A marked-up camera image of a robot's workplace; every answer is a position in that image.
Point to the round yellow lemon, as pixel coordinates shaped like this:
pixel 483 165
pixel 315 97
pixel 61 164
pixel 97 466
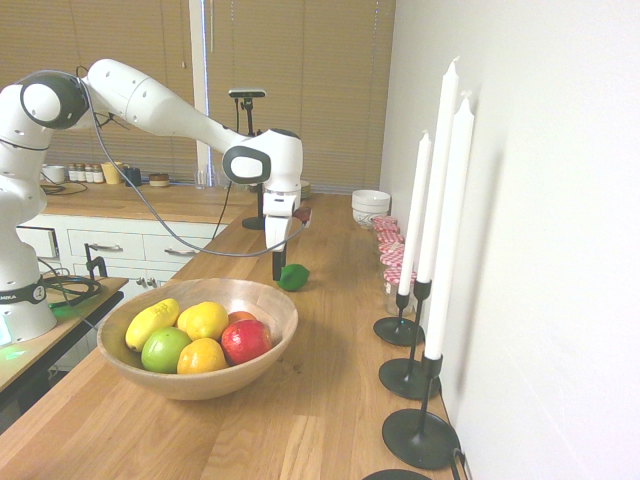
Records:
pixel 204 320

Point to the green apple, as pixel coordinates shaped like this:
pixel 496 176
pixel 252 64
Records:
pixel 162 351

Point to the plain white bowl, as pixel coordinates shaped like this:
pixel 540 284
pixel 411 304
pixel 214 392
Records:
pixel 371 198

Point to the shortest white candle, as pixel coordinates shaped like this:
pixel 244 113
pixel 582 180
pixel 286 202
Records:
pixel 415 210

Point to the black clamp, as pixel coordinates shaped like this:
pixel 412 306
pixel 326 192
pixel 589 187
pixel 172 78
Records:
pixel 95 262

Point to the small orange mandarin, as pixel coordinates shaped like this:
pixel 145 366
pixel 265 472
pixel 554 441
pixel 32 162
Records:
pixel 201 357

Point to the white kitchen cabinet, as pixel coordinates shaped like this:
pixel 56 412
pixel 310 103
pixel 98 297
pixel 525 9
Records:
pixel 135 240

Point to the green lemon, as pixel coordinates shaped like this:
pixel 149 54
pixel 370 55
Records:
pixel 294 278

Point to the narrow brown window blind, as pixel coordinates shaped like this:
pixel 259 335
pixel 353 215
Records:
pixel 125 30

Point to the tallest white candle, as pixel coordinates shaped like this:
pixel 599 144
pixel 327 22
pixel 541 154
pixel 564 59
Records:
pixel 440 165

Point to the brown ceramic pot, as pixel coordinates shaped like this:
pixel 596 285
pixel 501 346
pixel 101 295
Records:
pixel 159 180

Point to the clear drinking glass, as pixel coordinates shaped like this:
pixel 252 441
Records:
pixel 201 179

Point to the jar with red checked lid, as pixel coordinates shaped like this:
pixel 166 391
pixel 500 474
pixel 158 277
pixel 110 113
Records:
pixel 392 290
pixel 385 222
pixel 395 260
pixel 389 237
pixel 391 249

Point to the dark wrist camera box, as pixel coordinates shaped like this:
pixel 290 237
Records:
pixel 303 215

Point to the wooden fruit bowl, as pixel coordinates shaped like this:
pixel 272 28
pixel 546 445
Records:
pixel 200 382

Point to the long yellow lemon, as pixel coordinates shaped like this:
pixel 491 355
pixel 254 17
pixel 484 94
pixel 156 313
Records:
pixel 150 322

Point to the black candle holder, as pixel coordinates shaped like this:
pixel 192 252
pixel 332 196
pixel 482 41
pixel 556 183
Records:
pixel 417 440
pixel 400 330
pixel 395 476
pixel 407 377

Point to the wide brown window blind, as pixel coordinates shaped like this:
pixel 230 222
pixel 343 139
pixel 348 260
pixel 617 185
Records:
pixel 325 90

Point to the yellow mug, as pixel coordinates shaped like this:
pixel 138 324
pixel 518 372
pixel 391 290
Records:
pixel 111 173

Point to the spice jar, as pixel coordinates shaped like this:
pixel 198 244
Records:
pixel 80 173
pixel 73 173
pixel 89 174
pixel 98 174

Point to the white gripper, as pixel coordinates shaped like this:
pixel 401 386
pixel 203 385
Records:
pixel 278 220

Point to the red apple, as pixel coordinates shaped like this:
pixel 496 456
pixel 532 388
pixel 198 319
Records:
pixel 246 342

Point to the dark blue mug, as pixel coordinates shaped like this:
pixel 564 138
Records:
pixel 132 176

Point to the white mug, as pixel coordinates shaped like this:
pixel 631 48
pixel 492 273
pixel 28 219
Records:
pixel 53 174

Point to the stack of plates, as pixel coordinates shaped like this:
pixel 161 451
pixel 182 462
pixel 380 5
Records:
pixel 305 189

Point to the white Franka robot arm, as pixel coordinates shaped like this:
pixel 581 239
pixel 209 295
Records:
pixel 150 100

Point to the robot mounting table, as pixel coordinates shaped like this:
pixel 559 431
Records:
pixel 75 320

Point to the medium white candle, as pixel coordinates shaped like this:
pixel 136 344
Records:
pixel 450 225

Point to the exterior camera on stand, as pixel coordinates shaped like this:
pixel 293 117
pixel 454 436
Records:
pixel 248 125

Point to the white patterned bowl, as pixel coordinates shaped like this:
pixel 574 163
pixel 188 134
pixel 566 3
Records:
pixel 369 219

